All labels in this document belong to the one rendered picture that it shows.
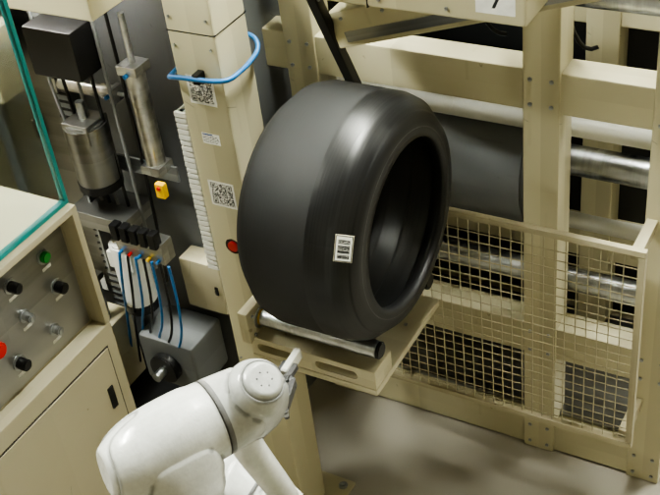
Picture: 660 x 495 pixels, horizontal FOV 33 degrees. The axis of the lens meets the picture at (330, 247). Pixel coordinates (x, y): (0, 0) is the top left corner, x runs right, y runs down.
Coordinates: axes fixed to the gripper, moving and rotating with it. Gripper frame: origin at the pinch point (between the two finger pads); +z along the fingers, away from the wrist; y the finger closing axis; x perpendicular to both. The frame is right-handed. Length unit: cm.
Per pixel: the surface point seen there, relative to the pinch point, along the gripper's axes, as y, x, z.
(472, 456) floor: -9, 112, 59
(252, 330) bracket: 24.4, 16.2, 16.6
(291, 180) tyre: 3.8, -35.7, 21.5
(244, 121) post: 27, -34, 39
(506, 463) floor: -20, 112, 60
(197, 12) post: 30, -64, 38
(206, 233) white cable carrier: 42, -1, 30
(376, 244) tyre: 6, 13, 52
